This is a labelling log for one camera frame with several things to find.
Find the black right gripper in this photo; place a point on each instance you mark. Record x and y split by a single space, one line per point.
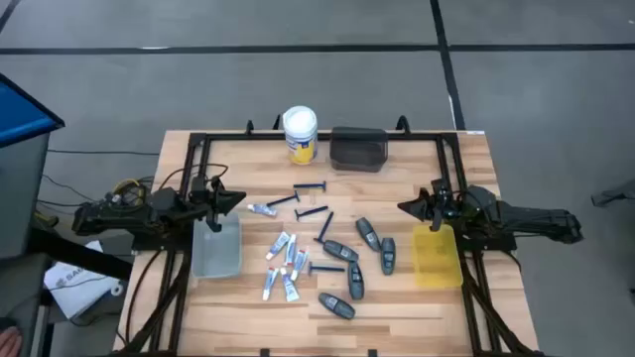
439 205

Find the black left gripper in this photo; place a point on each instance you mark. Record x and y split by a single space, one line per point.
214 198

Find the small white toothpaste tube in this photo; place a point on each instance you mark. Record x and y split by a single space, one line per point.
270 283
291 249
290 286
278 245
300 264
262 210

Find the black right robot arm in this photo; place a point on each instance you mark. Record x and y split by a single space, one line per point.
521 218

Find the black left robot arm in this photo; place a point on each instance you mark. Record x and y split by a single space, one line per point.
124 215

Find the translucent white plastic bin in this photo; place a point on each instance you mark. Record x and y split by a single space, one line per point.
215 253

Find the yellow plastic bin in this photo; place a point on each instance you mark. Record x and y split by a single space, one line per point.
437 258

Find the dark grey plastic bin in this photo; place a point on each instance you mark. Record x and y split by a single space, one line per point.
358 149

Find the clear plastic razor cap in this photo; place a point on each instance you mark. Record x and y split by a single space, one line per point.
313 198

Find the white label sticker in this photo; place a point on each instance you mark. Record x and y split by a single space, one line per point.
475 132

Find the yellow white wipes canister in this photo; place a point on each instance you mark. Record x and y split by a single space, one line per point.
300 134

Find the black floor beam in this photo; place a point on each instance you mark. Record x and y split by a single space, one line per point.
74 253

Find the white paper sheet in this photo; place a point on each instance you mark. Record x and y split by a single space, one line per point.
74 292

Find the grey chair base leg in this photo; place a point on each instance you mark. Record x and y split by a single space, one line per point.
617 194

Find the grey cabinet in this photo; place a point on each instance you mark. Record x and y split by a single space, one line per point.
20 198

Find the monitor with blue screen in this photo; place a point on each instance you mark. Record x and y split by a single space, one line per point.
25 111

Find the person's hand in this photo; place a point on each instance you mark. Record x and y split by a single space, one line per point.
9 344

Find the black metal table frame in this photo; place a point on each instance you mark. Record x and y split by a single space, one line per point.
238 135

